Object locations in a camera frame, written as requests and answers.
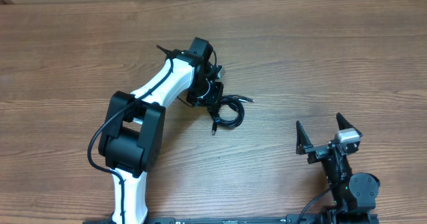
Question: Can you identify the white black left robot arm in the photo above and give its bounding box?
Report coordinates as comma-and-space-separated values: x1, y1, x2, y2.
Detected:
89, 39, 223, 223

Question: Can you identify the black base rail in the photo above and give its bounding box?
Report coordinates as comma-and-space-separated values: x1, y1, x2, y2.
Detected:
83, 213, 380, 224

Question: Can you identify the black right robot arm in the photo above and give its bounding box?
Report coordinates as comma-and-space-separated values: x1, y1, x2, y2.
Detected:
296, 113, 380, 223

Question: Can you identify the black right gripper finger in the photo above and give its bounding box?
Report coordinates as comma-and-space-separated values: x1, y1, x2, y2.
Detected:
296, 121, 313, 155
336, 113, 363, 137

